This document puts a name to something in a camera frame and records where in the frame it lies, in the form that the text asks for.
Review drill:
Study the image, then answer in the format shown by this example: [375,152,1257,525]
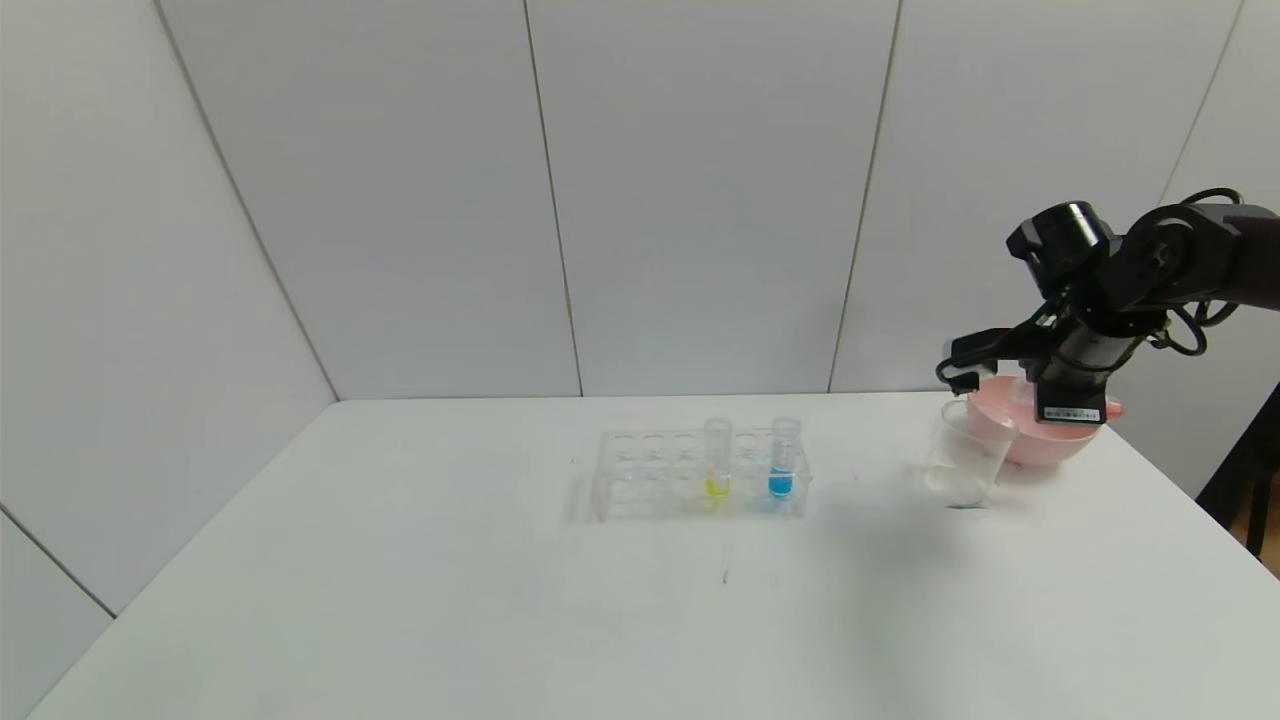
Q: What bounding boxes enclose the yellow pigment test tube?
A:
[703,417,734,507]

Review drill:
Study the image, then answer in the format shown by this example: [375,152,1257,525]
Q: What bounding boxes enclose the clear acrylic test tube rack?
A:
[590,428,811,523]

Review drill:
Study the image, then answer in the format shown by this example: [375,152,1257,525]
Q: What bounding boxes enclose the blue pigment test tube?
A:
[769,416,803,502]

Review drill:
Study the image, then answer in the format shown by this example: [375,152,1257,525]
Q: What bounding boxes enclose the clear glass beaker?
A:
[921,398,1016,511]

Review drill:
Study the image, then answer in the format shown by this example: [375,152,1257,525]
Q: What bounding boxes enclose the pink plastic bowl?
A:
[964,375,1103,469]

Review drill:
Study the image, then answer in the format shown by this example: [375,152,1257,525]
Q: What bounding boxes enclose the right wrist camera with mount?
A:
[935,327,1053,398]

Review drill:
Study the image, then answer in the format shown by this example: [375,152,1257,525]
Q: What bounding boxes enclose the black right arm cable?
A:
[1148,184,1247,359]

